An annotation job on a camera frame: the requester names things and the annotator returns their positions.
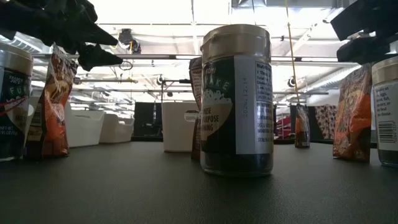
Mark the long yellow cable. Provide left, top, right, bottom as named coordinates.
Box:
left=285, top=0, right=301, bottom=105

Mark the black ceiling cable reel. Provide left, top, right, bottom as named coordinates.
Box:
left=118, top=27, right=142, bottom=54

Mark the black partition panel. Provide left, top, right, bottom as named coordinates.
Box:
left=133, top=101, right=163, bottom=138

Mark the silver ventilation duct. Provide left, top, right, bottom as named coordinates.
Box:
left=0, top=30, right=44, bottom=53
left=306, top=73, right=345, bottom=94

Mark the long metal light rail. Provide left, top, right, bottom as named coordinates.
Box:
left=30, top=52, right=361, bottom=63

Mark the gold-lid furikake jar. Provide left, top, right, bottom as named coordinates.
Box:
left=371, top=55, right=398, bottom=168
left=200, top=24, right=275, bottom=178
left=0, top=41, right=34, bottom=162

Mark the black hanging ring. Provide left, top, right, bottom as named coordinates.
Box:
left=118, top=60, right=134, bottom=72

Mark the white plastic bin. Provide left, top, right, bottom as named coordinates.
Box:
left=26, top=95, right=106, bottom=149
left=98, top=111, right=135, bottom=144
left=161, top=101, right=200, bottom=154

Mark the brown taco seasoning packet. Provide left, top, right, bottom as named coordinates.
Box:
left=332, top=62, right=377, bottom=162
left=294, top=103, right=311, bottom=149
left=188, top=57, right=203, bottom=162
left=24, top=42, right=79, bottom=160

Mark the patterned cloth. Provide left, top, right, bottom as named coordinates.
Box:
left=313, top=104, right=339, bottom=141

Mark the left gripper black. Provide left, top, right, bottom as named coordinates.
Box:
left=18, top=0, right=123, bottom=72

